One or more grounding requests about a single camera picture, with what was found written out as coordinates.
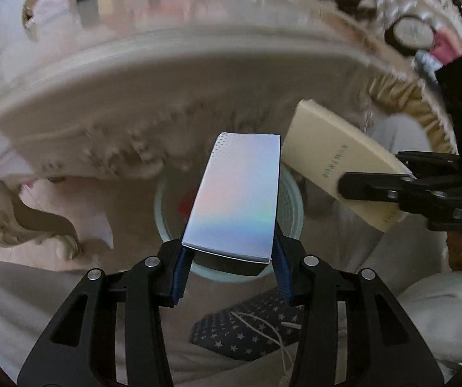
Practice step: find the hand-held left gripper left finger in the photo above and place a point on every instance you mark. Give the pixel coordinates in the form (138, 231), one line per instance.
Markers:
(180, 278)

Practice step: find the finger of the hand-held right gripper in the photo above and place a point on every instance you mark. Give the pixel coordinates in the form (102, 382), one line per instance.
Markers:
(428, 159)
(376, 187)

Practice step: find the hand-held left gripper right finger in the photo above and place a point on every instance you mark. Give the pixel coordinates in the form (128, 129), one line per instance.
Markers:
(283, 274)

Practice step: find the white mesh waste basket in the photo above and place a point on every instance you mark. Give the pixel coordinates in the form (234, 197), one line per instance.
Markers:
(293, 209)

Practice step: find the cream cardboard box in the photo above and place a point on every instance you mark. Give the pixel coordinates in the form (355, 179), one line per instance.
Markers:
(319, 145)

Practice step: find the iridescent silver box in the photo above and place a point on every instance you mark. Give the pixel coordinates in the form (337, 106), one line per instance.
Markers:
(235, 193)

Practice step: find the beige fringed sofa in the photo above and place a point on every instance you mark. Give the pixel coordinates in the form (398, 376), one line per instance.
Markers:
(400, 92)

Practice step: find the dark star-print cloth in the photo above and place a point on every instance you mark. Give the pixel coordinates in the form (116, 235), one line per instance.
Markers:
(231, 330)

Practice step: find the pink cloth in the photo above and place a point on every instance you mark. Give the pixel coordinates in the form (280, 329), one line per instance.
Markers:
(444, 46)

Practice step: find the ornate cream sofa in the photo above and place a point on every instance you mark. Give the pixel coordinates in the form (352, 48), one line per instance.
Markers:
(400, 4)
(33, 8)

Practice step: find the person's beige pants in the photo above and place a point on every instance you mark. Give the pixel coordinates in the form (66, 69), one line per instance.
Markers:
(33, 290)

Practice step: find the ornate cream coffee table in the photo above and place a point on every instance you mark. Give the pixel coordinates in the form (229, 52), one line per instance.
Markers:
(134, 88)

